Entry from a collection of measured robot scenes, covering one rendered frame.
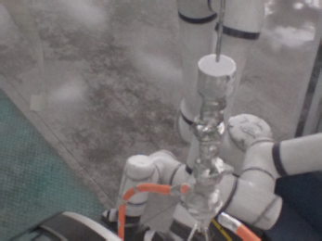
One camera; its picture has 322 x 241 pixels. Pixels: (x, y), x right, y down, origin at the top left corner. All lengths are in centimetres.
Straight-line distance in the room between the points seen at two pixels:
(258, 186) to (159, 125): 156
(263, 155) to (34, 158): 158
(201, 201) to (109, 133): 204
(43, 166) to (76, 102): 52
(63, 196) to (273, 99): 136
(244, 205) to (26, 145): 171
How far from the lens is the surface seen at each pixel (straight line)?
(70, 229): 65
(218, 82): 44
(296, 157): 115
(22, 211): 231
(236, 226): 56
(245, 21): 119
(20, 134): 267
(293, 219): 174
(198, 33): 132
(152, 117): 267
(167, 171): 142
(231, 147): 161
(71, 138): 259
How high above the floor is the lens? 178
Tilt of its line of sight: 42 degrees down
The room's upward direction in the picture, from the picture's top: straight up
